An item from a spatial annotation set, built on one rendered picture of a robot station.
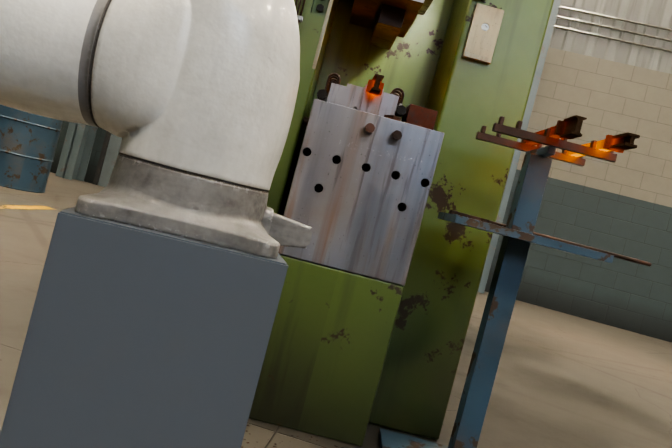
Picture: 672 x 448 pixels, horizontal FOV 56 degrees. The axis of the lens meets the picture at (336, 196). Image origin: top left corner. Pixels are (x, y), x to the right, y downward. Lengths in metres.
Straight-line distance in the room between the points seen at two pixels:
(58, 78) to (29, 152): 5.54
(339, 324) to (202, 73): 1.30
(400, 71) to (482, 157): 0.52
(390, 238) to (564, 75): 6.43
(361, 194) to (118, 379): 1.26
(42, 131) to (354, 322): 4.73
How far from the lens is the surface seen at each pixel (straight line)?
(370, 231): 1.78
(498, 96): 2.07
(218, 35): 0.59
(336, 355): 1.83
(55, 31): 0.62
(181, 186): 0.58
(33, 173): 6.21
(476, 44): 2.06
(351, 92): 1.85
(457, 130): 2.02
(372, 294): 1.80
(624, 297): 8.11
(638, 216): 8.11
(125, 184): 0.61
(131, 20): 0.61
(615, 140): 1.65
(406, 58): 2.38
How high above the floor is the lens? 0.67
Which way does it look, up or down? level
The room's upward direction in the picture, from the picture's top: 15 degrees clockwise
